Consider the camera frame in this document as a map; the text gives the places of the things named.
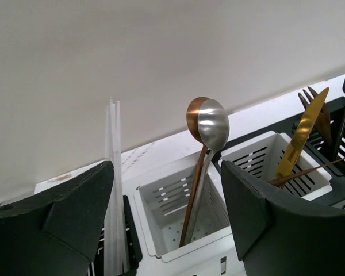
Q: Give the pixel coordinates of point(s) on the gold knife dark handle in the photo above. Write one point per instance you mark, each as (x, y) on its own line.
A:
(301, 135)

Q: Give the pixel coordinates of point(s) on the silver spoon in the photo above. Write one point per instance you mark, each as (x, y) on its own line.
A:
(213, 125)

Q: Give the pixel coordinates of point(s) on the white insert cup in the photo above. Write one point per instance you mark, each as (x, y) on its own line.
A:
(260, 157)

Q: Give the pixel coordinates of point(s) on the black insert cup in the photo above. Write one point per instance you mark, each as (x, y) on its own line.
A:
(133, 247)

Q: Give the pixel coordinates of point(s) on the copper spoon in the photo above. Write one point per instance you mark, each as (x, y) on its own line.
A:
(192, 208)

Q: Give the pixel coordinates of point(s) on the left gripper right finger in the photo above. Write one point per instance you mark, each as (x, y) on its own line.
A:
(277, 233)

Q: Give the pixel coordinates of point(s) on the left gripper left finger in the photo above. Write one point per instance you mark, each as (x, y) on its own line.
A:
(56, 232)

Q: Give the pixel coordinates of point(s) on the black utensil holder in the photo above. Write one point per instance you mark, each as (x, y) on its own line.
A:
(315, 153)

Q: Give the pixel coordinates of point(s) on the white utensil holder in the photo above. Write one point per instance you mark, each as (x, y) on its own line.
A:
(157, 179)

